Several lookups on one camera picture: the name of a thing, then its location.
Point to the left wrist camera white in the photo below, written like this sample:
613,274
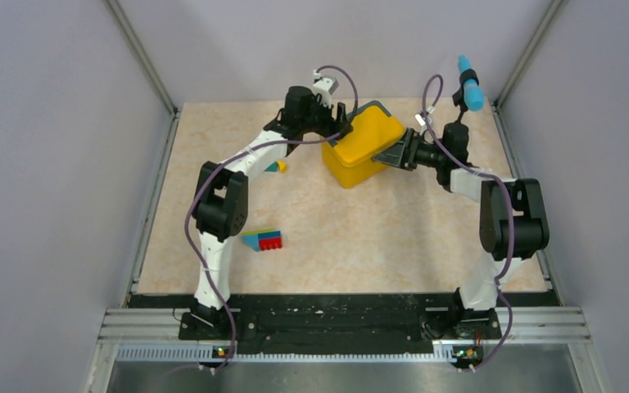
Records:
323,88

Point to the teal divided tray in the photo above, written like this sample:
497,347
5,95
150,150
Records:
374,103

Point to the colourful card pack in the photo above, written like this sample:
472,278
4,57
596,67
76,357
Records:
265,240

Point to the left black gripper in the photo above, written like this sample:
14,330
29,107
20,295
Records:
330,124

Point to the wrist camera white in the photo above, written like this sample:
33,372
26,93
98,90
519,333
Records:
323,88
423,121

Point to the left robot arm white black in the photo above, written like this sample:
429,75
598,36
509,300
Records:
220,205

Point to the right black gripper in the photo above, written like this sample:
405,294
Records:
404,152

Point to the yellow teal tape roll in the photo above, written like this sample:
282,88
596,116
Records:
278,166

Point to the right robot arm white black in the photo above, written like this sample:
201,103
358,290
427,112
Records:
512,225

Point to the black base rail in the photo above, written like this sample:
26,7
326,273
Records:
358,324

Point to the yellow plastic medicine box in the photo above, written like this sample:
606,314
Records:
350,159

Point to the blue microphone on stand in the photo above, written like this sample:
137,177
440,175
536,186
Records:
469,96

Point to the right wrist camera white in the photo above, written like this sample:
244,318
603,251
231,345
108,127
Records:
423,121

